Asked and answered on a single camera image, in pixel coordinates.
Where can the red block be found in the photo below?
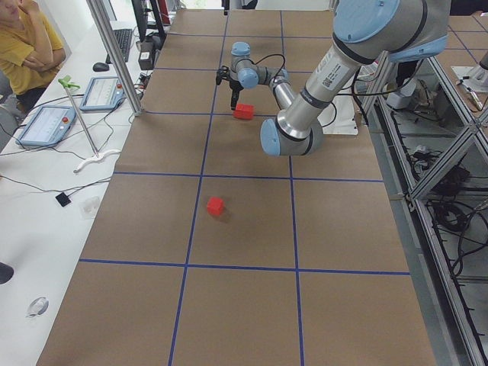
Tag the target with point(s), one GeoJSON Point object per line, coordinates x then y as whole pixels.
{"type": "Point", "coordinates": [239, 110]}
{"type": "Point", "coordinates": [215, 206]}

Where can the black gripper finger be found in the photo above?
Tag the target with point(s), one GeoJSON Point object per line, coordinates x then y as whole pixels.
{"type": "Point", "coordinates": [233, 103]}

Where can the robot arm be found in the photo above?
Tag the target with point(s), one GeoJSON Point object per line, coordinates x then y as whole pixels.
{"type": "Point", "coordinates": [362, 30]}

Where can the black keyboard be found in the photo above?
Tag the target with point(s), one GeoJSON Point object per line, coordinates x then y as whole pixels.
{"type": "Point", "coordinates": [124, 39]}

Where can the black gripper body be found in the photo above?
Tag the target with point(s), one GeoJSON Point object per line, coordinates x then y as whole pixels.
{"type": "Point", "coordinates": [235, 88]}

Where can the person in yellow shirt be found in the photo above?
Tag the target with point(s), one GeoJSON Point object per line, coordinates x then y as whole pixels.
{"type": "Point", "coordinates": [31, 51]}

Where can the small black square device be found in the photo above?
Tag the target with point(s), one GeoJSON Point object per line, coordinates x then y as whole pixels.
{"type": "Point", "coordinates": [63, 199]}

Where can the black box with label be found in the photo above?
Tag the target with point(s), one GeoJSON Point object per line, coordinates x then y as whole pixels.
{"type": "Point", "coordinates": [149, 50]}

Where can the aluminium frame post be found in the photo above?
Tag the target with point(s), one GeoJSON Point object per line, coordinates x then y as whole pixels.
{"type": "Point", "coordinates": [103, 24]}

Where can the far teach pendant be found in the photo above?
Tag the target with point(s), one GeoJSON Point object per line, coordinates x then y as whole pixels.
{"type": "Point", "coordinates": [102, 94]}

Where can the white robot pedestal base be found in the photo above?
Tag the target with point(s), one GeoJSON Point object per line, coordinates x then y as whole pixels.
{"type": "Point", "coordinates": [339, 117]}

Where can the white rod stand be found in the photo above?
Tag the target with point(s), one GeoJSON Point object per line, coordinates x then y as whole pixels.
{"type": "Point", "coordinates": [96, 158]}

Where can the clear tape roll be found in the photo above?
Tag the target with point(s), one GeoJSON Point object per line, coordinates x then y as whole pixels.
{"type": "Point", "coordinates": [37, 307]}

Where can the aluminium truss frame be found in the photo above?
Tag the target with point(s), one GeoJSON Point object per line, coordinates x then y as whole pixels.
{"type": "Point", "coordinates": [434, 155]}

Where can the green tipped metal rod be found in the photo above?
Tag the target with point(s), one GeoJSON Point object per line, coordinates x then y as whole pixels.
{"type": "Point", "coordinates": [69, 86]}

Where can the black computer mouse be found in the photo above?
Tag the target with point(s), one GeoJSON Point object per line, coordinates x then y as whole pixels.
{"type": "Point", "coordinates": [100, 67]}

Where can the teach pendant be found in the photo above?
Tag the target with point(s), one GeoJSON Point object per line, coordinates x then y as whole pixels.
{"type": "Point", "coordinates": [48, 126]}
{"type": "Point", "coordinates": [102, 94]}

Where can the near teach pendant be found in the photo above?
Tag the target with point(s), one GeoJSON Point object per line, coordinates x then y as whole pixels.
{"type": "Point", "coordinates": [48, 126]}

